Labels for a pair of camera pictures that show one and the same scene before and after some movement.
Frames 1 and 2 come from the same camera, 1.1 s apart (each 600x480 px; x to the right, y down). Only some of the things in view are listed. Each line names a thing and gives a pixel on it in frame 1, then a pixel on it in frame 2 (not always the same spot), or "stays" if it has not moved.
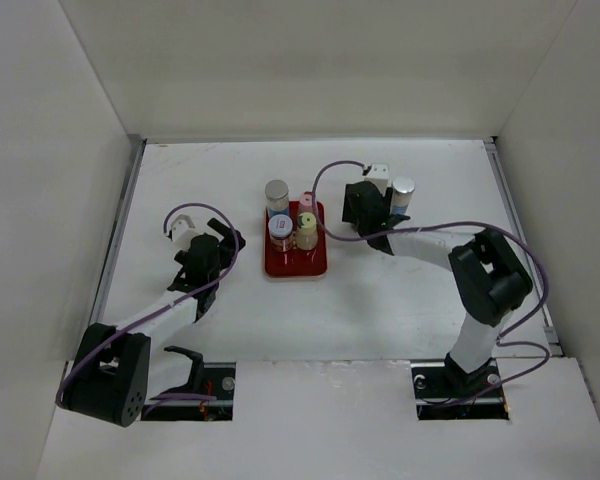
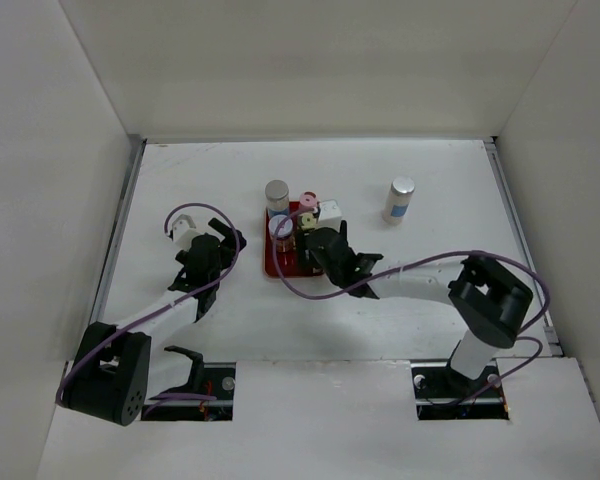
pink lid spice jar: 306,203 stays
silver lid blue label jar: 277,196 stays
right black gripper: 348,214 -> 344,231
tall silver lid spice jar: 402,188 stays
